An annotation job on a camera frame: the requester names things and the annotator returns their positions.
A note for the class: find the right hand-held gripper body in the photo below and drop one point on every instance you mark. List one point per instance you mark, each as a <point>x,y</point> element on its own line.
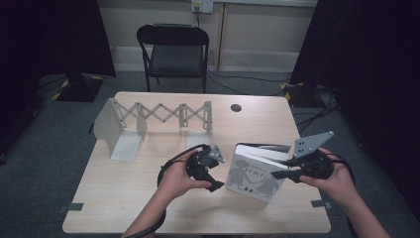
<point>315,165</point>

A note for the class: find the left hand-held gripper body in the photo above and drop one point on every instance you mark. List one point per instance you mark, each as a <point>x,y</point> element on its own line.
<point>199,163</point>

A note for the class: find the grey expandable book rack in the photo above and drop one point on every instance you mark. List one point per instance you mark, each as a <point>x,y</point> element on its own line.
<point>105,129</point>

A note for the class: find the white wall socket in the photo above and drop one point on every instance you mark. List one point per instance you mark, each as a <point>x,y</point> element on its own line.
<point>202,5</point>

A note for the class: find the black folding chair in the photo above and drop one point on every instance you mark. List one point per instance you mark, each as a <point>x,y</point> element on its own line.
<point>175,59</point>

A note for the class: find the dark curtain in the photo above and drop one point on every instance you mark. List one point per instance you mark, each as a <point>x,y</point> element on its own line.
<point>373,66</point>
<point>49,39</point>

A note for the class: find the person's left hand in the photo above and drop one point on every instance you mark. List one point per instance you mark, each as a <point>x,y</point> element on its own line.
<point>175,181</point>

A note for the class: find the white hardcover book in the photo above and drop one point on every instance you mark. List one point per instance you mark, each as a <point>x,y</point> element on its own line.
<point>251,175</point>

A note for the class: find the black stand base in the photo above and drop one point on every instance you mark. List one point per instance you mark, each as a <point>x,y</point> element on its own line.
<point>303,95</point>
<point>79,89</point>

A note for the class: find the person's right hand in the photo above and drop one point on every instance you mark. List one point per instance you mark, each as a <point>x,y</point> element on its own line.
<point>340,185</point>

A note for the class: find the grey tape strip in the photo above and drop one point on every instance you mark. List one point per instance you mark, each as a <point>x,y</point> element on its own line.
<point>71,207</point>
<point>322,204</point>

